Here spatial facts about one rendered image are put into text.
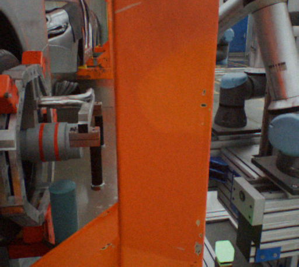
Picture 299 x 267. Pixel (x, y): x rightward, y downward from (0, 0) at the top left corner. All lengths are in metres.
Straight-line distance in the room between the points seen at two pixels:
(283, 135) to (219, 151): 0.62
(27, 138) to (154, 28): 0.73
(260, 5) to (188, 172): 0.48
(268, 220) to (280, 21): 0.57
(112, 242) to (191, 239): 0.15
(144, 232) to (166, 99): 0.25
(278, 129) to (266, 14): 0.29
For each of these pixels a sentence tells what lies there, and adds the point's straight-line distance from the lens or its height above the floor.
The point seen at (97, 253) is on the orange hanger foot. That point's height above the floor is 0.83.
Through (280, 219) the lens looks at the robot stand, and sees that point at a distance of 1.02.
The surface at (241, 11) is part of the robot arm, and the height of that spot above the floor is 1.29.
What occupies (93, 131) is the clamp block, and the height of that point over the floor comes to 0.95.
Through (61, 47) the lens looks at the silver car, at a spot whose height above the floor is 1.06.
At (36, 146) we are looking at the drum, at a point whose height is 0.86.
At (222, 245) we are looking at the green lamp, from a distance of 0.93.
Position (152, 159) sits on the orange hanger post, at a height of 1.03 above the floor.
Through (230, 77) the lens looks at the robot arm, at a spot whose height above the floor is 1.04.
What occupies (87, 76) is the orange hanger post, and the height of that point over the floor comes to 0.57.
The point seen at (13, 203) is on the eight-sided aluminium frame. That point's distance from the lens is 0.95.
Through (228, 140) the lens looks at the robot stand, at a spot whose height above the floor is 0.76.
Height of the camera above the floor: 1.24
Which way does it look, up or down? 16 degrees down
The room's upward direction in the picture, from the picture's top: straight up
